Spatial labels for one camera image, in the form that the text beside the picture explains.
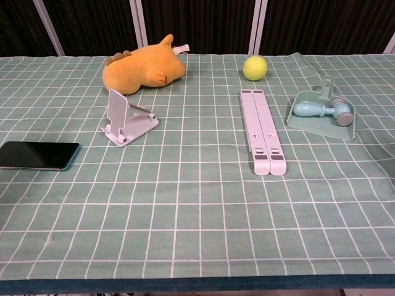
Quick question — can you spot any black phone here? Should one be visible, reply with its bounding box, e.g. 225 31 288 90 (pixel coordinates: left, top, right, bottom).
0 141 81 171

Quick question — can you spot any white folded laptop stand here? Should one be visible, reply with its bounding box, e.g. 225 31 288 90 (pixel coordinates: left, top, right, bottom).
239 89 288 178

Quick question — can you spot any white folding phone stand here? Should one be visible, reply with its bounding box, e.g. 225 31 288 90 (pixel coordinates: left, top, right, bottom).
103 88 160 147

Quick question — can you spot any green checked tablecloth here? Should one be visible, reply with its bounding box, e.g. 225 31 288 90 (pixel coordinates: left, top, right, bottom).
0 52 395 291

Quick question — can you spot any orange plush toy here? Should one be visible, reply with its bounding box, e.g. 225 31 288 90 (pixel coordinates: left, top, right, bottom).
102 33 190 96

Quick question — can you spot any yellow-green tennis ball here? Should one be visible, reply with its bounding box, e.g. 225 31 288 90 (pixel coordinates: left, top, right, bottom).
243 55 268 82

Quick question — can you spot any light blue toy hammer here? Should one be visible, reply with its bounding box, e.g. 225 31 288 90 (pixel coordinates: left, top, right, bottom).
293 97 355 128

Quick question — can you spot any green plastic dustpan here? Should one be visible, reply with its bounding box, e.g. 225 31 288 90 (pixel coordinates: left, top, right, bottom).
286 75 357 141

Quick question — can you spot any black curtain backdrop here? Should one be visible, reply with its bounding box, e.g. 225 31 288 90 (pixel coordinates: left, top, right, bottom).
0 0 395 57

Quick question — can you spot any white aluminium frame post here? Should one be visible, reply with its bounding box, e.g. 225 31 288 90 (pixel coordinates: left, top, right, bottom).
383 33 395 55
129 0 149 47
247 0 269 56
31 0 66 57

